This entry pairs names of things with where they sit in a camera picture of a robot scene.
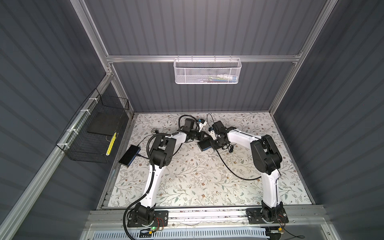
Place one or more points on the white slotted cable duct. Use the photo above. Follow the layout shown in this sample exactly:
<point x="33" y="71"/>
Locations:
<point x="206" y="233"/>

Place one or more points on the white wire mesh basket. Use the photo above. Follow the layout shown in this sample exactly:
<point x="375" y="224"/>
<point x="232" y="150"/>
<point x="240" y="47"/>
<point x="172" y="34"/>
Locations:
<point x="188" y="71"/>

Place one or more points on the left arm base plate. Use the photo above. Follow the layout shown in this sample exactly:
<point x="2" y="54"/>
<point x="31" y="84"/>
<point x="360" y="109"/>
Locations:
<point x="154" y="219"/>

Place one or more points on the black wire mesh basket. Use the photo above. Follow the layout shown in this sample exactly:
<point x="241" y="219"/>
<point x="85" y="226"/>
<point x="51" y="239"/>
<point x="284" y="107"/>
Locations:
<point x="78" y="145"/>

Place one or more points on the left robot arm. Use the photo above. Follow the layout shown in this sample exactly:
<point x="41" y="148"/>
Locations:
<point x="160" y="150"/>

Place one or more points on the items in white basket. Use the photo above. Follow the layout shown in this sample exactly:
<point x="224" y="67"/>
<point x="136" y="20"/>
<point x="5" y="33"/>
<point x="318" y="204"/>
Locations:
<point x="220" y="79"/>

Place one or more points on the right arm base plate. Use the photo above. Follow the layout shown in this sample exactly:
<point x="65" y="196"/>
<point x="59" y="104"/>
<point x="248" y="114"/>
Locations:
<point x="265" y="216"/>

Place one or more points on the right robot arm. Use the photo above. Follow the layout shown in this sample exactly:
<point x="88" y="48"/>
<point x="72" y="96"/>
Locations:
<point x="267" y="160"/>

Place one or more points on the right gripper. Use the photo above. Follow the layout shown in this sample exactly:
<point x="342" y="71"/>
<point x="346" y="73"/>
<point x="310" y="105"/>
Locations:
<point x="214" y="146"/>

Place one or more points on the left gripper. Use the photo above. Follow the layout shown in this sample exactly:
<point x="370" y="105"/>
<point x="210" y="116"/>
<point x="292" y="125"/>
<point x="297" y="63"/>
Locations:
<point x="201" y="135"/>

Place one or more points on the floral patterned table mat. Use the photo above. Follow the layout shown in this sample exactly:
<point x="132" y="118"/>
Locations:
<point x="210" y="178"/>

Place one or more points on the yellow marker in basket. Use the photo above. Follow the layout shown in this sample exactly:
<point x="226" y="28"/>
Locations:
<point x="111" y="144"/>

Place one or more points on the black foam pad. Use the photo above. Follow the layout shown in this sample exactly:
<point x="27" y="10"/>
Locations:
<point x="104" y="124"/>

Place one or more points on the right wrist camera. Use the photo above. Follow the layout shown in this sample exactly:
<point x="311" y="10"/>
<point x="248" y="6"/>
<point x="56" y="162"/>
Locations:
<point x="212" y="133"/>

